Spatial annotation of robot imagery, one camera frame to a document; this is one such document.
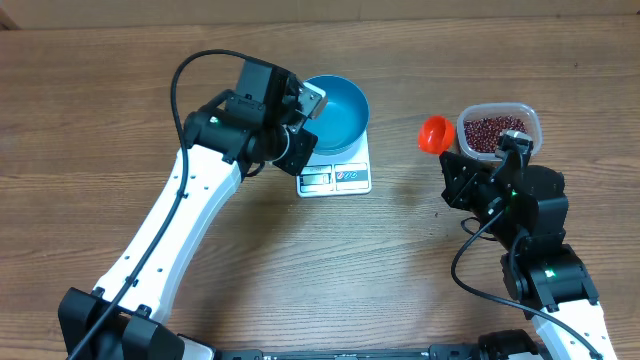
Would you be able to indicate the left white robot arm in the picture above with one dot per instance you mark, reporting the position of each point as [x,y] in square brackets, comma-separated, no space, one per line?
[229,139]

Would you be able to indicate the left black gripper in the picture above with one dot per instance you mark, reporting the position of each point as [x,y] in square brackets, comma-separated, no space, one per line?
[305,143]

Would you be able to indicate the blue metal bowl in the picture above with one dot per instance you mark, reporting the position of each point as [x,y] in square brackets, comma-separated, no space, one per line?
[345,117]

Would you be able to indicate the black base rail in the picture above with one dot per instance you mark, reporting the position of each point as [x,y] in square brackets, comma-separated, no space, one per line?
[345,354]

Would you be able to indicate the red beans in container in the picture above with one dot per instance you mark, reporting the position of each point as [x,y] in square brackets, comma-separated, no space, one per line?
[482,134]

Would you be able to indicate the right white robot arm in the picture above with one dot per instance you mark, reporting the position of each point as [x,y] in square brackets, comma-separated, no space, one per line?
[524,207]

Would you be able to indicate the white digital kitchen scale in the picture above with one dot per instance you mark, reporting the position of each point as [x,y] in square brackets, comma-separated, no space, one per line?
[345,173]

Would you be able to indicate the orange measuring scoop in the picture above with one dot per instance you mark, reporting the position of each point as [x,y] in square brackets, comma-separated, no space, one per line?
[436,135]

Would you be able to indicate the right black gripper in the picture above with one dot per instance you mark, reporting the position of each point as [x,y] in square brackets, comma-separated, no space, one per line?
[460,189]

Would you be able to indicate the clear plastic container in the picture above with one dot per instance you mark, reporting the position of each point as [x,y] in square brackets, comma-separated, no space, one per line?
[519,110]

